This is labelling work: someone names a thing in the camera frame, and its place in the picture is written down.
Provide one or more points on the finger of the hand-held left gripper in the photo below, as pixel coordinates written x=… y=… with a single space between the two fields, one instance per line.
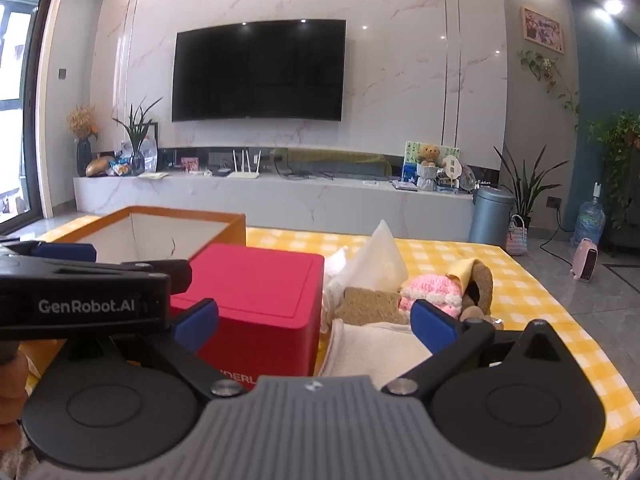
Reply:
x=167 y=272
x=65 y=253

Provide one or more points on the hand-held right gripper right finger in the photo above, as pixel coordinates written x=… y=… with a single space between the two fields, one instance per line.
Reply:
x=432 y=329

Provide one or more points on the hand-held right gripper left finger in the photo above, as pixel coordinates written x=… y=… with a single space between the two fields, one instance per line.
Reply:
x=197 y=321

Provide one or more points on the orange wooden box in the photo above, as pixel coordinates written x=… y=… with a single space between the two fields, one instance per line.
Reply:
x=150 y=230

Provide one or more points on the red box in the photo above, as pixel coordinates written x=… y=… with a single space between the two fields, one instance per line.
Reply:
x=255 y=300

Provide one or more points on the person's left hand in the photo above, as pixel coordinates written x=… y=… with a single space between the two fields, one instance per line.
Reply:
x=11 y=380

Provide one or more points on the pink crochet toy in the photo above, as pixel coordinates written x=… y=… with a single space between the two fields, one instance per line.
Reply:
x=432 y=290

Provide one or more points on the white towel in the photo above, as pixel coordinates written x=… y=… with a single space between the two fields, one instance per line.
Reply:
x=375 y=347

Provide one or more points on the yellow cloth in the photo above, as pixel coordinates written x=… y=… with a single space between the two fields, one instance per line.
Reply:
x=465 y=272

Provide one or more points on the brown loofah slipper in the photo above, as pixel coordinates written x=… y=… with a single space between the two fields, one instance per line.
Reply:
x=484 y=285

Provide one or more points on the translucent white plastic bag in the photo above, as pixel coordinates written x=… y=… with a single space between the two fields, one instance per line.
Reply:
x=382 y=257

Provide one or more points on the golden gourd ornament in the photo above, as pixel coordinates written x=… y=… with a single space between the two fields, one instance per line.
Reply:
x=99 y=166

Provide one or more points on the dark vase with dried flowers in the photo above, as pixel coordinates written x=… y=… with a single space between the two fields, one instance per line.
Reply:
x=83 y=157

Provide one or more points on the paper sheet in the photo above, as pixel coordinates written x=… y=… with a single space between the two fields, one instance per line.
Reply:
x=152 y=175

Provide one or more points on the snack packets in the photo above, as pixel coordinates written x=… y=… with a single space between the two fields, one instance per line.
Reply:
x=120 y=167

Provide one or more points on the pink card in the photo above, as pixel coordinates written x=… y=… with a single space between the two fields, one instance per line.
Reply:
x=190 y=165

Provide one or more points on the glass vase with green plant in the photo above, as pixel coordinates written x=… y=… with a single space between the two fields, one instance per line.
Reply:
x=136 y=160

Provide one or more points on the woven basket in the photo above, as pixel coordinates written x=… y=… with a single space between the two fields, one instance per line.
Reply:
x=516 y=240

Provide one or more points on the white router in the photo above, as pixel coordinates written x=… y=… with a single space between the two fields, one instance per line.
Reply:
x=244 y=174

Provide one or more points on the blue trash can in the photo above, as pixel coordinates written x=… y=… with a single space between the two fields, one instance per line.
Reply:
x=490 y=217

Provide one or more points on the yellow checked blanket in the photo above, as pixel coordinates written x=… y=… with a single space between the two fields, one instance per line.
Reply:
x=565 y=340

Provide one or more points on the white marble TV console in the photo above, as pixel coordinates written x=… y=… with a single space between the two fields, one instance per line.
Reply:
x=280 y=200

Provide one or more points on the white flat box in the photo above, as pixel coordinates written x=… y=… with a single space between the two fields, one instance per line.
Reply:
x=404 y=185

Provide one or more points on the sliding glass door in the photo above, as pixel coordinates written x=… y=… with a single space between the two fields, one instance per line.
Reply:
x=22 y=110

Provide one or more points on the teddy bear bouquet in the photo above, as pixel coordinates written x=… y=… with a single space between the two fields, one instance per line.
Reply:
x=428 y=170

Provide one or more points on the round white hand fan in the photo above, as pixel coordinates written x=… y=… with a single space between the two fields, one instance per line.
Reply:
x=451 y=166

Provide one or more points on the pink heater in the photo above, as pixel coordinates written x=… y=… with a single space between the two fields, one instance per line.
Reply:
x=585 y=260

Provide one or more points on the potted snake plant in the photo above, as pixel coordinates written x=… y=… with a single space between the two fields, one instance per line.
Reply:
x=525 y=185

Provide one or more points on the green picture board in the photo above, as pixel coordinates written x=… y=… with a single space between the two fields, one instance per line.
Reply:
x=412 y=152

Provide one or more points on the blue water bottle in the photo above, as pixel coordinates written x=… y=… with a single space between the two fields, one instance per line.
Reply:
x=591 y=220

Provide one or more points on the large leafy potted plant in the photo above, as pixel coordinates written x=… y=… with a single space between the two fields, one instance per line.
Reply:
x=620 y=155

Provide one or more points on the hanging vine plant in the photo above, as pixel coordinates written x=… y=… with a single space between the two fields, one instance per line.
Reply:
x=545 y=67

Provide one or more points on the black photo frame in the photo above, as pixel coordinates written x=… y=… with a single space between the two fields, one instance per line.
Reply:
x=154 y=132

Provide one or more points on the wall socket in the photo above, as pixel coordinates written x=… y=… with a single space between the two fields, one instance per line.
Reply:
x=554 y=202

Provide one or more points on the black wall television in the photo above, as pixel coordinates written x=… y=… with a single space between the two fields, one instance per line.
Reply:
x=257 y=70

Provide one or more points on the framed wall picture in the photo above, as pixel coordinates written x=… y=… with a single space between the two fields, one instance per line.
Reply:
x=542 y=30

